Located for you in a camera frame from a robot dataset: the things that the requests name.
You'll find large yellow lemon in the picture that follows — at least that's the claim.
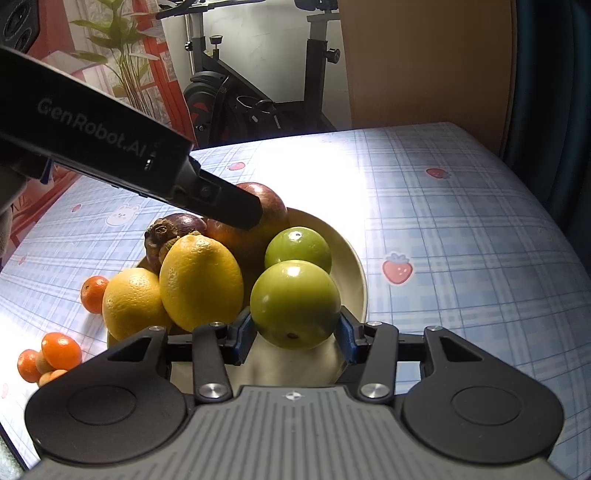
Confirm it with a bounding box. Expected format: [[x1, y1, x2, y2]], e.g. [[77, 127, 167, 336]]
[[159, 231, 245, 333]]

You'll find dark blue curtain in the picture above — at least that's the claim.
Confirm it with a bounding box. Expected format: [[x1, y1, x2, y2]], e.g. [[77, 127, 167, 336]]
[[501, 0, 591, 241]]

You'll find green jujube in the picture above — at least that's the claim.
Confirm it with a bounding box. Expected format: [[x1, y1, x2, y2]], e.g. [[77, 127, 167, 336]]
[[250, 260, 341, 350], [264, 226, 333, 275]]

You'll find black exercise bike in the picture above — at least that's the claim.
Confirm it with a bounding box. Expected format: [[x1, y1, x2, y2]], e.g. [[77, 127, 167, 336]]
[[156, 0, 342, 148]]

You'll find red printed wall poster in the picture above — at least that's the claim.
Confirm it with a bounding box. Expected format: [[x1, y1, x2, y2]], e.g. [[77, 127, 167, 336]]
[[0, 0, 197, 264]]

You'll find blue plaid tablecloth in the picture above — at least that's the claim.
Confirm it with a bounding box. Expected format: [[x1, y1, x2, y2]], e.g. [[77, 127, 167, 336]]
[[0, 122, 591, 480]]

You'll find brown wooden board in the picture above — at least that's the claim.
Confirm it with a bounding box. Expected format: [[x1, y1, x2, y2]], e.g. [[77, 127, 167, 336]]
[[338, 0, 518, 155]]

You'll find small yellow lemon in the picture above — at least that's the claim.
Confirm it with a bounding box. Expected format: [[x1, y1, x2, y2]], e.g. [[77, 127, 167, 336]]
[[102, 268, 174, 341]]

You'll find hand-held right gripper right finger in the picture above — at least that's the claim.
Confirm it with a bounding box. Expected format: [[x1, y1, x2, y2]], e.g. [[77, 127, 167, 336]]
[[339, 307, 491, 401]]

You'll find green potted plant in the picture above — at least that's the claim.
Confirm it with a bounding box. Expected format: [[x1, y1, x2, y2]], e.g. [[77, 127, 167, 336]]
[[69, 0, 162, 121]]

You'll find person's left hand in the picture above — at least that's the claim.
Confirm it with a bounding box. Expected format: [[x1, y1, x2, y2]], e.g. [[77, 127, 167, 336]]
[[0, 165, 27, 266]]

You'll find beige plate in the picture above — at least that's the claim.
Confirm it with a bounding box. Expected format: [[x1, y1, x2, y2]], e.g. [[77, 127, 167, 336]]
[[107, 208, 369, 384]]

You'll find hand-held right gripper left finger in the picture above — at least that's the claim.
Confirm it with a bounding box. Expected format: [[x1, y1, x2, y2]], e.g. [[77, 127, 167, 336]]
[[104, 310, 254, 401]]

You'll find red apple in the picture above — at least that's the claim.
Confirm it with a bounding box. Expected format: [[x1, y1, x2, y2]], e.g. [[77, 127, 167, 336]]
[[205, 182, 289, 278]]

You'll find dark purple mangosteen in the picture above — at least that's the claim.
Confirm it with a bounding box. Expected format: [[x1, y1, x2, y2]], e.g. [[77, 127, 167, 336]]
[[144, 213, 208, 274]]

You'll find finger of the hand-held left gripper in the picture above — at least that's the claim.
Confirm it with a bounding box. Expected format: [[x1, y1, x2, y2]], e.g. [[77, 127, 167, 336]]
[[173, 157, 262, 230]]

